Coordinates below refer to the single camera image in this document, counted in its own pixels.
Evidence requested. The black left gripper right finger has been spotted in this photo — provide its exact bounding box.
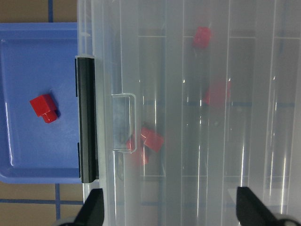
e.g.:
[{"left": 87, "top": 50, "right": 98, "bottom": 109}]
[{"left": 236, "top": 187, "right": 279, "bottom": 226}]

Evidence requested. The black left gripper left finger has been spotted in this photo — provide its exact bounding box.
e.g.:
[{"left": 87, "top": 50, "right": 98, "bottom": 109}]
[{"left": 73, "top": 188, "right": 104, "bottom": 226}]

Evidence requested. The red block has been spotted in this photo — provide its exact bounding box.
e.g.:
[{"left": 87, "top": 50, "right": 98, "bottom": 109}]
[
  {"left": 202, "top": 81, "right": 231, "bottom": 108},
  {"left": 192, "top": 26, "right": 211, "bottom": 49},
  {"left": 29, "top": 94, "right": 58, "bottom": 123},
  {"left": 140, "top": 127, "right": 164, "bottom": 152}
]

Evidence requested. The red block lowest in box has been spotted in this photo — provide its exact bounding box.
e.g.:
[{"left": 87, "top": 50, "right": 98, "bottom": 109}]
[{"left": 126, "top": 136, "right": 149, "bottom": 166}]

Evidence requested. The clear plastic storage box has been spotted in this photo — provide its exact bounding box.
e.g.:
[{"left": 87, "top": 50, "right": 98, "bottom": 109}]
[{"left": 77, "top": 0, "right": 301, "bottom": 226}]

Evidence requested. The blue plastic tray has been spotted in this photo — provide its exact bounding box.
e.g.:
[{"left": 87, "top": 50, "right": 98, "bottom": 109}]
[{"left": 0, "top": 23, "right": 80, "bottom": 184}]

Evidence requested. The black box latch handle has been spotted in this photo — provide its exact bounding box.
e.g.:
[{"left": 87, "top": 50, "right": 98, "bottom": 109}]
[{"left": 75, "top": 56, "right": 99, "bottom": 184}]

